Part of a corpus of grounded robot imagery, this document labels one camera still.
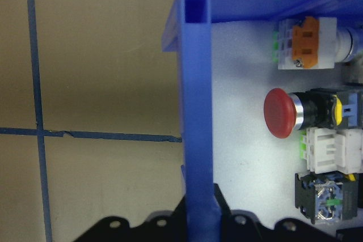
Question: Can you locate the white pushbutton with green head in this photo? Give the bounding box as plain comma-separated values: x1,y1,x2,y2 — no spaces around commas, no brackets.
299,127,363,175

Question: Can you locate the white pushbutton with orange block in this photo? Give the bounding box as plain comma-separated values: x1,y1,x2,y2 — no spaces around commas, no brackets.
271,16,363,71

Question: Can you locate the white foam pad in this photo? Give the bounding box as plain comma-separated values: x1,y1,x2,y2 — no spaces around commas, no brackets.
211,16,363,236

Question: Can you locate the blue bin with push buttons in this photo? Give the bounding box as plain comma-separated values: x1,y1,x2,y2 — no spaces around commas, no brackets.
161,0,363,242

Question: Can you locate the red mushroom button yellow ring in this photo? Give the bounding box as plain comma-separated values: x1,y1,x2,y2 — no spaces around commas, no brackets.
263,87,363,139

